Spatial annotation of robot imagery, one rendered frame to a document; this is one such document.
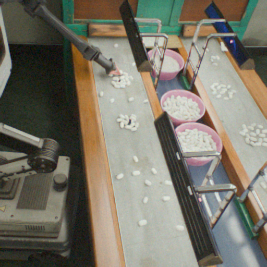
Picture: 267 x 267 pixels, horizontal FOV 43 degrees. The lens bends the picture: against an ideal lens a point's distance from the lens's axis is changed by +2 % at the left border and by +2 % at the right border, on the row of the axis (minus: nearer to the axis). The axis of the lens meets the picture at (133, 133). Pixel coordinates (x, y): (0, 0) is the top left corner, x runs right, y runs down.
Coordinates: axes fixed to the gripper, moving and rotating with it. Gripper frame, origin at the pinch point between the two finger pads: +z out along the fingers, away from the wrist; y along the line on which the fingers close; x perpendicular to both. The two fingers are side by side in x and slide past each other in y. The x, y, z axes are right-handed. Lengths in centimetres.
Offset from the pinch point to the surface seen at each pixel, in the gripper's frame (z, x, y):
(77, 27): -20.5, 9.4, 42.7
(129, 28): -18.7, -26.2, -1.5
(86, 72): -16.0, 12.9, 0.5
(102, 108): -9.4, 10.7, -28.9
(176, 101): 24.8, -18.7, -26.0
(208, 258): -20, -26, -132
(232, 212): 36, -19, -99
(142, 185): 0, 3, -83
